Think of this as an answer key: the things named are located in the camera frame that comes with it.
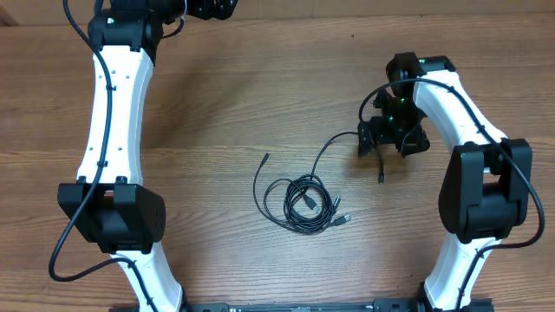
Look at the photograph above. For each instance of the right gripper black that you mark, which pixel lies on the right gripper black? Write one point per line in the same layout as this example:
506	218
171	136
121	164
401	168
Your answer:
417	139

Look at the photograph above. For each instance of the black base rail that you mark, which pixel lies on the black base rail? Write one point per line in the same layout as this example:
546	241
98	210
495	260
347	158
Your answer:
299	307

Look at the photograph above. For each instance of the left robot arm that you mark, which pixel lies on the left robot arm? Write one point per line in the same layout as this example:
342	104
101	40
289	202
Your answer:
108	203

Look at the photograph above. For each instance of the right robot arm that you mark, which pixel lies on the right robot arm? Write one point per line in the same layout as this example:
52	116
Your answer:
486	188

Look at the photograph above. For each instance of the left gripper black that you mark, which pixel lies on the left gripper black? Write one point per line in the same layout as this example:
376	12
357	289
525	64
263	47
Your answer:
220	9

